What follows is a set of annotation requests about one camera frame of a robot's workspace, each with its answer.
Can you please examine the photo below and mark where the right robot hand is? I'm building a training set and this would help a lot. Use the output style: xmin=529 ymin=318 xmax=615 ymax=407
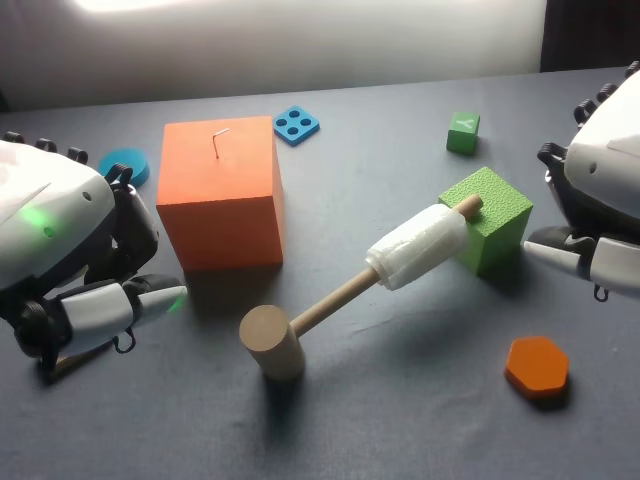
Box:
xmin=522 ymin=59 xmax=640 ymax=302

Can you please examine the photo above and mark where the large orange cube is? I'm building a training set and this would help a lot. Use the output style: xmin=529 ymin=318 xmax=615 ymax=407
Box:
xmin=155 ymin=115 xmax=285 ymax=274

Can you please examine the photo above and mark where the blue round disc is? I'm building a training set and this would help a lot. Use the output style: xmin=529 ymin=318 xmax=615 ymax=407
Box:
xmin=97 ymin=147 xmax=151 ymax=187

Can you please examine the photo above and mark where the grey table cloth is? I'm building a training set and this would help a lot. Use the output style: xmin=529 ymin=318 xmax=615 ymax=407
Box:
xmin=0 ymin=67 xmax=640 ymax=480

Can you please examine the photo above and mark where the large green textured block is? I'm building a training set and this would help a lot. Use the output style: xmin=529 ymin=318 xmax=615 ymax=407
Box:
xmin=438 ymin=166 xmax=535 ymax=278

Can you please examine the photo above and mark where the blue perforated square tile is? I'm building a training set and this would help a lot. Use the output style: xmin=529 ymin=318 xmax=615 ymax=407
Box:
xmin=272 ymin=104 xmax=321 ymax=148

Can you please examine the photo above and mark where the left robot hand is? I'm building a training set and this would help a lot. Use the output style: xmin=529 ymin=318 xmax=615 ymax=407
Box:
xmin=0 ymin=130 xmax=189 ymax=386

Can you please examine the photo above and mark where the green piece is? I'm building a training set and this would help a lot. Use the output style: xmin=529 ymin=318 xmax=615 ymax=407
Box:
xmin=445 ymin=111 xmax=482 ymax=154

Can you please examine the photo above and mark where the tan square tile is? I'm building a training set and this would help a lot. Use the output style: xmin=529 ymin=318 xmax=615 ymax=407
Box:
xmin=51 ymin=348 xmax=109 ymax=384

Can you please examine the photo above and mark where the orange and black object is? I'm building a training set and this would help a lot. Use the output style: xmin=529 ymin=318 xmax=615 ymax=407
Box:
xmin=503 ymin=335 xmax=571 ymax=400

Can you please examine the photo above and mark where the wooden mallet with white wrap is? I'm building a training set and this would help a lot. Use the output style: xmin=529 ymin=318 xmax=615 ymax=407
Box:
xmin=238 ymin=193 xmax=485 ymax=382

